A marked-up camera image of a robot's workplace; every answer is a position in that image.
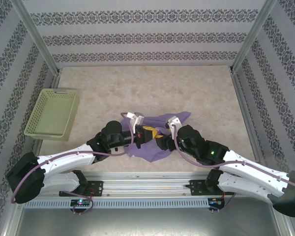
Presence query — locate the purple t-shirt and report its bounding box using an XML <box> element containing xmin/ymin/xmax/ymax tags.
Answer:
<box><xmin>120</xmin><ymin>111</ymin><xmax>191</xmax><ymax>163</ymax></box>

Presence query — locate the pale green plastic basket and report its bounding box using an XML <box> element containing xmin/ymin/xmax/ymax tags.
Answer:
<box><xmin>24</xmin><ymin>88</ymin><xmax>80</xmax><ymax>142</ymax></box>

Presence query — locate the small controller circuit board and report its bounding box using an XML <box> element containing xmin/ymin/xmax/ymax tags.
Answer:
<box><xmin>208</xmin><ymin>198</ymin><xmax>226</xmax><ymax>206</ymax></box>
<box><xmin>71</xmin><ymin>199</ymin><xmax>93</xmax><ymax>207</ymax></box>

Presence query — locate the grey metal sheet panel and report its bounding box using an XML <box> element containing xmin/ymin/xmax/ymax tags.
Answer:
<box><xmin>4</xmin><ymin>207</ymin><xmax>293</xmax><ymax>236</ymax></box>

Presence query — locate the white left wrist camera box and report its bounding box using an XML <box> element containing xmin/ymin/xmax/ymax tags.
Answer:
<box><xmin>126</xmin><ymin>112</ymin><xmax>146</xmax><ymax>127</ymax></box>

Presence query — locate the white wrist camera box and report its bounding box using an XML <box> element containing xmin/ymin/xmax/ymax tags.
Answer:
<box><xmin>126</xmin><ymin>112</ymin><xmax>146</xmax><ymax>127</ymax></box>
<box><xmin>165</xmin><ymin>117</ymin><xmax>181</xmax><ymax>135</ymax></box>

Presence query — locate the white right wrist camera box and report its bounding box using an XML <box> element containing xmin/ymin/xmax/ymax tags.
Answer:
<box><xmin>165</xmin><ymin>117</ymin><xmax>181</xmax><ymax>135</ymax></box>

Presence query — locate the aluminium mounting rail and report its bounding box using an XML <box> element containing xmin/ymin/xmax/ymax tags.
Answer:
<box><xmin>14</xmin><ymin>172</ymin><xmax>278</xmax><ymax>197</ymax></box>

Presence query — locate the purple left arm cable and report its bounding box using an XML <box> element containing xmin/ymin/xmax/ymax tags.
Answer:
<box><xmin>11</xmin><ymin>112</ymin><xmax>136</xmax><ymax>216</ymax></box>

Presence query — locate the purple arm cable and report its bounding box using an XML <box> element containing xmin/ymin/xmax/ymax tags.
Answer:
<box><xmin>171</xmin><ymin>124</ymin><xmax>295</xmax><ymax>214</ymax></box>
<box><xmin>11</xmin><ymin>112</ymin><xmax>136</xmax><ymax>216</ymax></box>

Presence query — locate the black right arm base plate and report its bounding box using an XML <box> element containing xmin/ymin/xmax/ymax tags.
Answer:
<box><xmin>189</xmin><ymin>179</ymin><xmax>233</xmax><ymax>197</ymax></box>

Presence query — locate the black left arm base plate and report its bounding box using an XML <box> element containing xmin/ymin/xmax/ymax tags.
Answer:
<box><xmin>59</xmin><ymin>180</ymin><xmax>104</xmax><ymax>197</ymax></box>

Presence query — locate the grey slotted cable duct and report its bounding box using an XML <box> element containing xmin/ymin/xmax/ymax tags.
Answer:
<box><xmin>23</xmin><ymin>198</ymin><xmax>226</xmax><ymax>209</ymax></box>

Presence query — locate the aluminium side rail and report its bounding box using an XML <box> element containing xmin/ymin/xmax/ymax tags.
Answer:
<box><xmin>230</xmin><ymin>71</ymin><xmax>270</xmax><ymax>177</ymax></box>
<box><xmin>24</xmin><ymin>71</ymin><xmax>62</xmax><ymax>180</ymax></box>

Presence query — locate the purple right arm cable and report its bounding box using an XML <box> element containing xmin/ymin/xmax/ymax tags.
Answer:
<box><xmin>171</xmin><ymin>124</ymin><xmax>295</xmax><ymax>214</ymax></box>

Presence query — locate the aluminium frame post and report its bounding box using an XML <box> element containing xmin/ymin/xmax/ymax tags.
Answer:
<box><xmin>9</xmin><ymin>0</ymin><xmax>61</xmax><ymax>74</ymax></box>
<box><xmin>231</xmin><ymin>0</ymin><xmax>278</xmax><ymax>72</ymax></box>

